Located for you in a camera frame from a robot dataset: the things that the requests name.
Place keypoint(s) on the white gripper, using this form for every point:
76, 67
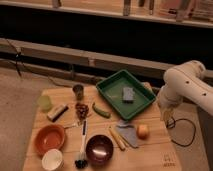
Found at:
167, 114

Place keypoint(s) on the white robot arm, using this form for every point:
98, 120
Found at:
184, 81

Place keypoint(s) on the green plastic tray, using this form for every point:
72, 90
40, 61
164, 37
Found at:
111, 89

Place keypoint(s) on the orange fruit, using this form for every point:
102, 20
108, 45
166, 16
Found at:
142, 131

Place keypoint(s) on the grey cloth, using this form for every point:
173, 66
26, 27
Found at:
127, 132

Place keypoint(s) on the grey sponge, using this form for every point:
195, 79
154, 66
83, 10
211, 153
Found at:
128, 94

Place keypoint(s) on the yellow stick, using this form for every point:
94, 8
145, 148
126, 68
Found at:
117, 139

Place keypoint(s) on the dark purple bowl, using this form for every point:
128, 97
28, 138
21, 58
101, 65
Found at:
99, 150

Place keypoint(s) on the brown grape bunch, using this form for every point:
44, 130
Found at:
81, 110

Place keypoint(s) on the dark metal cup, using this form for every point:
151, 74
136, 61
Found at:
78, 90

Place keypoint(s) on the orange bowl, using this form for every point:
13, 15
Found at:
49, 137

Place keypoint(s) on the light green plastic cup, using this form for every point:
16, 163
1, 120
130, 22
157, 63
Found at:
44, 102

